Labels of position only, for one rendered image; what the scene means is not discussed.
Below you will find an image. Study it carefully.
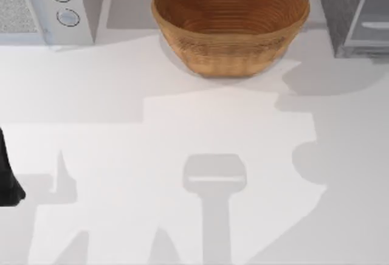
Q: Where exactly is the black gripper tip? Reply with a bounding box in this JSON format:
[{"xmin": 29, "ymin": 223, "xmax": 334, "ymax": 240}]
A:
[{"xmin": 0, "ymin": 128, "xmax": 27, "ymax": 207}]

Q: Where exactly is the brown woven basket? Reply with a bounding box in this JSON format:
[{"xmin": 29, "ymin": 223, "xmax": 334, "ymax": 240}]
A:
[{"xmin": 151, "ymin": 0, "xmax": 311, "ymax": 79}]

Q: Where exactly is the pale microwave oven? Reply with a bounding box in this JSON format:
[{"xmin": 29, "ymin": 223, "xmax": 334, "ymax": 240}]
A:
[{"xmin": 0, "ymin": 0, "xmax": 108, "ymax": 47}]

